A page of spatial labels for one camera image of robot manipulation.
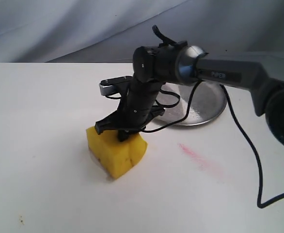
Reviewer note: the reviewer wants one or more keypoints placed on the white backdrop cloth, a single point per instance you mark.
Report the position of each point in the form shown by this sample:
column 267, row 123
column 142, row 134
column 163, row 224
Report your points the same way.
column 99, row 31

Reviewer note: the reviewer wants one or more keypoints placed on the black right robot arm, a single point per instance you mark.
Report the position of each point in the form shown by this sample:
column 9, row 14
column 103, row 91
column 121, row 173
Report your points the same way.
column 261, row 73

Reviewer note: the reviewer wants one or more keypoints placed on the round stainless steel plate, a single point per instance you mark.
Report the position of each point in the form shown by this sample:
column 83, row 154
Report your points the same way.
column 207, row 104

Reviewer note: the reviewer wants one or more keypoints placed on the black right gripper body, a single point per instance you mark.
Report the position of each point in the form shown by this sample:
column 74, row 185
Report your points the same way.
column 137, row 105

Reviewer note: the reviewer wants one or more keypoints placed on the yellow sponge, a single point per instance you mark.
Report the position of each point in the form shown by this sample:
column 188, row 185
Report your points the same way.
column 116, row 157

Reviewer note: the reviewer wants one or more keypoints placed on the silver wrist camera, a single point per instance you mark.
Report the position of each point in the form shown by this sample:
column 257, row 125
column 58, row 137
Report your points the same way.
column 114, row 86

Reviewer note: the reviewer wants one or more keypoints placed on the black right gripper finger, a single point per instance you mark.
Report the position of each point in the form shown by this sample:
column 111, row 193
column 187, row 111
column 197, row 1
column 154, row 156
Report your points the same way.
column 111, row 122
column 123, row 135

